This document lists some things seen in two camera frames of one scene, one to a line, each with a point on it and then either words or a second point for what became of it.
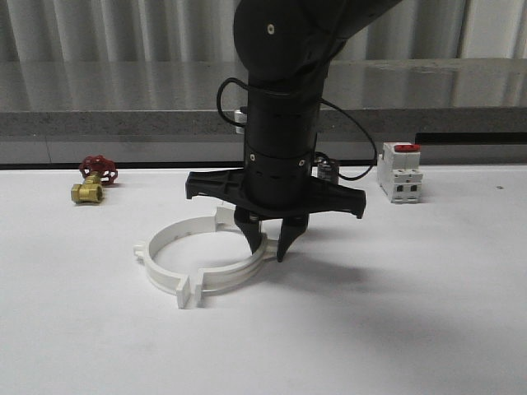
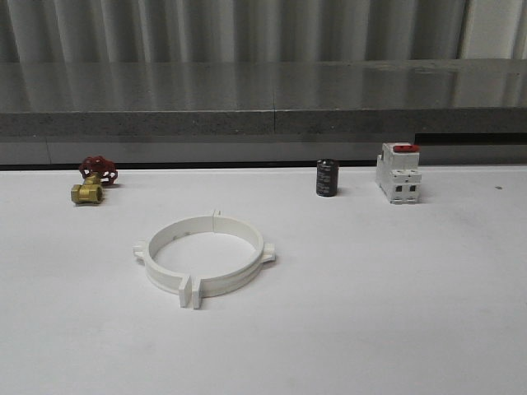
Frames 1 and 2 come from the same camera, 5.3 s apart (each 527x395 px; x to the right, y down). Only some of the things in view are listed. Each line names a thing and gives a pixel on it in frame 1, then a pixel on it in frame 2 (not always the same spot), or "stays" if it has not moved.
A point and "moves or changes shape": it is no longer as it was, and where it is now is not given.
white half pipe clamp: (215, 279) moves or changes shape
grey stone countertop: (179, 97) stays
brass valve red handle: (96, 171) stays
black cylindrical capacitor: (328, 169) stays
